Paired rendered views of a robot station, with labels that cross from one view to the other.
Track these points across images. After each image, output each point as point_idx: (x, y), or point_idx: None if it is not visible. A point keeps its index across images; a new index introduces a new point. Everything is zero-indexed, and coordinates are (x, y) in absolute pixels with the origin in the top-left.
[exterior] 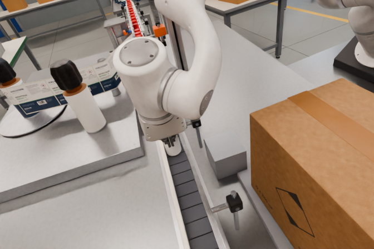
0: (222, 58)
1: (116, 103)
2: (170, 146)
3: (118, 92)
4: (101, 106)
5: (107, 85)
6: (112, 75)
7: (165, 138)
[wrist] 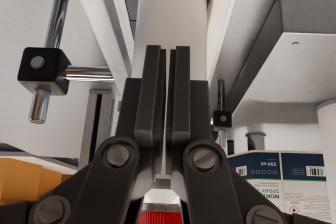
0: (22, 120)
1: (269, 124)
2: (174, 55)
3: (250, 138)
4: (302, 127)
5: (268, 164)
6: (249, 181)
7: (188, 197)
